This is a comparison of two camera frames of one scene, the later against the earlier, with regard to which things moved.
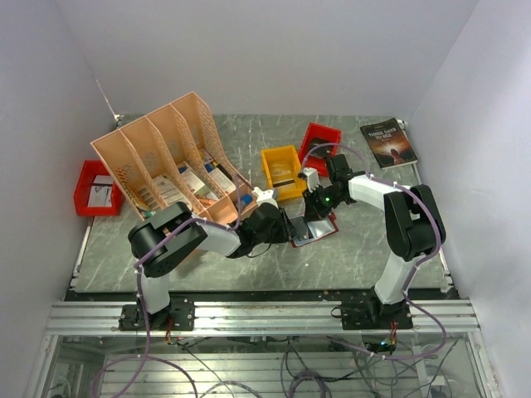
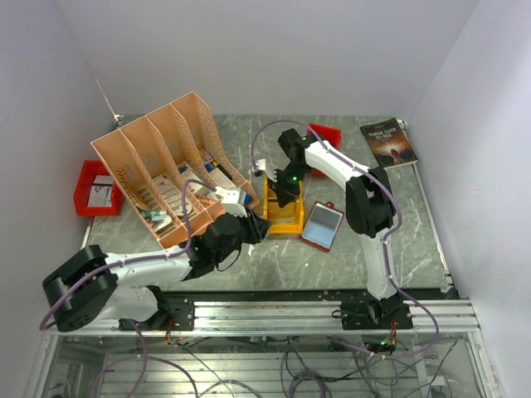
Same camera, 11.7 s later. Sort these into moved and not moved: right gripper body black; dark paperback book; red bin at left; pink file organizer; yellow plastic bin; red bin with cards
Moved: yellow plastic bin; right gripper body black
Not moved: red bin at left; pink file organizer; dark paperback book; red bin with cards
